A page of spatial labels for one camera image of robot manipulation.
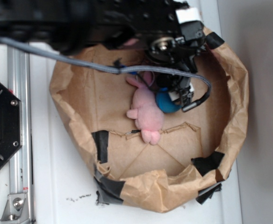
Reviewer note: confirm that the aluminium extrusion rail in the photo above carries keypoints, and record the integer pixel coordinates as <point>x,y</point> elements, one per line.
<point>21,165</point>

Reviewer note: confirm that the pink plush bunny toy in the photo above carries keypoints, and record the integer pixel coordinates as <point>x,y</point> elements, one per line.
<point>148,117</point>

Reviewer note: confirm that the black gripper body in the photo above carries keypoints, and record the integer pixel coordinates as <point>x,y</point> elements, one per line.
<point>174,45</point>

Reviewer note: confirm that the brown paper bag tray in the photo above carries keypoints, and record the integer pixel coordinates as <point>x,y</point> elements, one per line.
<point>197,148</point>

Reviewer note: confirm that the metal corner bracket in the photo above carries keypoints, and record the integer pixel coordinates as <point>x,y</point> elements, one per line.
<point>16,210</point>

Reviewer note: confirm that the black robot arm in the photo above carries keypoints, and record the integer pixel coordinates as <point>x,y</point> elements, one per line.
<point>58,29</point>

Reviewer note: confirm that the blue ribbed ball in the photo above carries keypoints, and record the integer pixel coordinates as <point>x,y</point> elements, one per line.
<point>165,103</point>

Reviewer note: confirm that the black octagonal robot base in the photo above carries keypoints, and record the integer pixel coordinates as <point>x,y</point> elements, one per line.
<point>10,125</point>

